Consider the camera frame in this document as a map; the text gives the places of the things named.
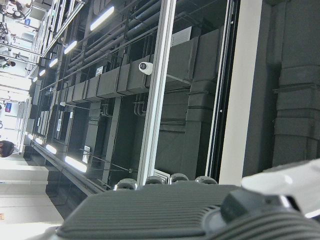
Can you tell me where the black ventilation duct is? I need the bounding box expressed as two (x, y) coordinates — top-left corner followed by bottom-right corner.
(57, 27), (221, 103)

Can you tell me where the white vent grille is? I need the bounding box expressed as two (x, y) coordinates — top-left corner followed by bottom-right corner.
(171, 26), (192, 46)

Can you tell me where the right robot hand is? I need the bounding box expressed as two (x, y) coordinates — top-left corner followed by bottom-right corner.
(34, 157), (320, 240)

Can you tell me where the person in green top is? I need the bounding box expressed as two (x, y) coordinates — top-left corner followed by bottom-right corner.
(0, 56), (16, 69)

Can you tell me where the white dome security camera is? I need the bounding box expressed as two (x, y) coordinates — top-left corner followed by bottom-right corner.
(138, 61), (154, 76)

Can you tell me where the aluminium frame rail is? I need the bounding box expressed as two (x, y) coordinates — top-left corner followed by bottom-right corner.
(204, 0), (237, 177)

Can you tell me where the aluminium frame post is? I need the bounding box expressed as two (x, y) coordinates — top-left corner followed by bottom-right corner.
(136, 0), (177, 187)

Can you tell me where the white flat beam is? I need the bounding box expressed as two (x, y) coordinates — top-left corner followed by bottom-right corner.
(218, 0), (263, 186)

